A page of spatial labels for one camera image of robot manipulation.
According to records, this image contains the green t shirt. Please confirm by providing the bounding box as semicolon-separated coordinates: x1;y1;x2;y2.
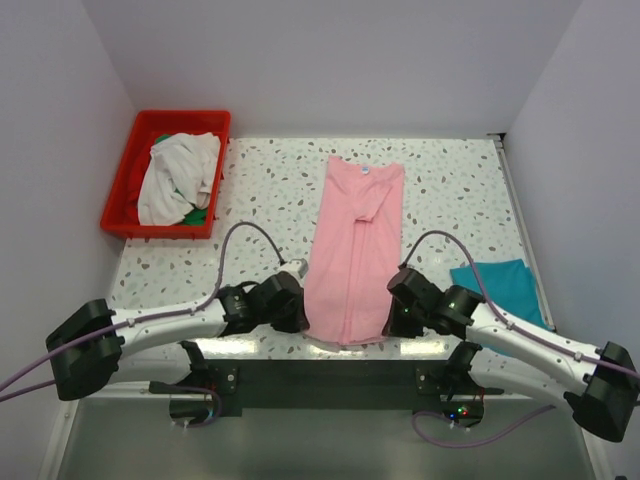
152;132;211;227

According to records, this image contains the pink t shirt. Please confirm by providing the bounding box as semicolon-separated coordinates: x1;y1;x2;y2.
303;156;405;345

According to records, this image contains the teal folded t shirt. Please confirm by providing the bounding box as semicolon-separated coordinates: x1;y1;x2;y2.
476;259;549;330

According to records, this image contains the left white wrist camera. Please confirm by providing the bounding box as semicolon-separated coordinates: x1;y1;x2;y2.
279;259;309;281

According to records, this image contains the white t shirt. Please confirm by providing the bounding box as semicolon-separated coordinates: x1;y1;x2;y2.
137;130;222;227

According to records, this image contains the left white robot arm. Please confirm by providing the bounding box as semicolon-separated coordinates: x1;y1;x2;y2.
45;262;304;401

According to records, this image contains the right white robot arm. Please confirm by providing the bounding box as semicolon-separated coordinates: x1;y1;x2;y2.
387;268;639;443

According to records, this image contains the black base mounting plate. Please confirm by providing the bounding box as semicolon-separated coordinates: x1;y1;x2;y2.
149;360;503;418

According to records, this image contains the red plastic bin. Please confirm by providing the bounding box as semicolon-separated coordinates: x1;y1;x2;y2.
100;110;232;240

